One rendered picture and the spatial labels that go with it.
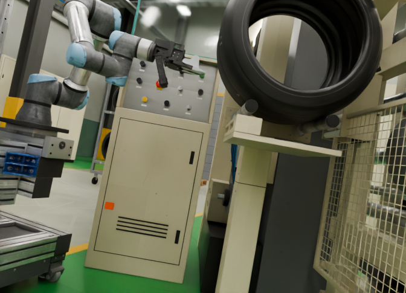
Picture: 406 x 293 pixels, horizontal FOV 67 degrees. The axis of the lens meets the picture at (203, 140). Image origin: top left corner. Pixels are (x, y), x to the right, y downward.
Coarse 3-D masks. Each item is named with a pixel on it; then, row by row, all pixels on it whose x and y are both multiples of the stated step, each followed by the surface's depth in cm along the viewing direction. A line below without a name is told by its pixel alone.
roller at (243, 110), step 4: (248, 100) 104; (252, 100) 103; (244, 104) 106; (248, 104) 103; (252, 104) 103; (256, 104) 103; (240, 108) 114; (244, 108) 105; (248, 108) 103; (252, 108) 103; (256, 108) 103; (236, 112) 126; (240, 112) 114; (244, 112) 109; (248, 112) 105; (252, 112) 104
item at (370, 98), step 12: (372, 84) 136; (360, 96) 135; (372, 96) 135; (348, 108) 135; (360, 108) 135; (348, 120) 134; (360, 120) 135; (372, 120) 135; (324, 132) 153; (336, 132) 139; (360, 132) 134
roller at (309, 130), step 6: (312, 120) 120; (318, 120) 111; (324, 120) 106; (330, 120) 104; (336, 120) 104; (300, 126) 130; (306, 126) 123; (312, 126) 116; (318, 126) 111; (324, 126) 107; (330, 126) 104; (336, 126) 104; (300, 132) 132; (306, 132) 126
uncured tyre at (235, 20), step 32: (256, 0) 103; (288, 0) 132; (320, 0) 128; (352, 0) 106; (224, 32) 106; (320, 32) 133; (352, 32) 125; (224, 64) 109; (256, 64) 102; (352, 64) 126; (256, 96) 105; (288, 96) 102; (320, 96) 103; (352, 96) 105
